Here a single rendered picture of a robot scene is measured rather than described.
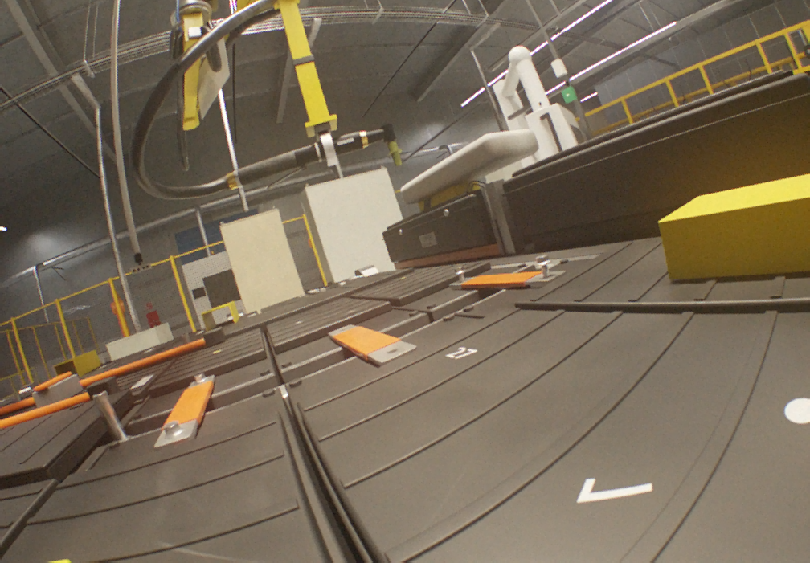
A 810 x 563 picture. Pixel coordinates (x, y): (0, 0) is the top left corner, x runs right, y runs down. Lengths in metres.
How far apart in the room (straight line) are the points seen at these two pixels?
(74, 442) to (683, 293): 0.35
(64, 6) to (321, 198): 9.61
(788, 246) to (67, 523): 0.30
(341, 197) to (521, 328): 4.68
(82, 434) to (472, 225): 0.59
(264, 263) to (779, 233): 4.61
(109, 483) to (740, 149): 0.48
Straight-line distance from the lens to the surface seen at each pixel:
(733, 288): 0.17
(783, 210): 0.17
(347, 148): 0.91
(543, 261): 0.29
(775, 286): 0.17
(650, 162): 0.40
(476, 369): 0.15
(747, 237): 0.18
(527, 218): 0.52
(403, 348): 0.23
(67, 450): 0.27
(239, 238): 4.67
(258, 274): 4.62
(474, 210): 0.60
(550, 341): 0.16
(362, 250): 4.78
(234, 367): 0.37
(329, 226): 4.71
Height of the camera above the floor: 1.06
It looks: 3 degrees down
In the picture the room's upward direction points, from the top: 18 degrees counter-clockwise
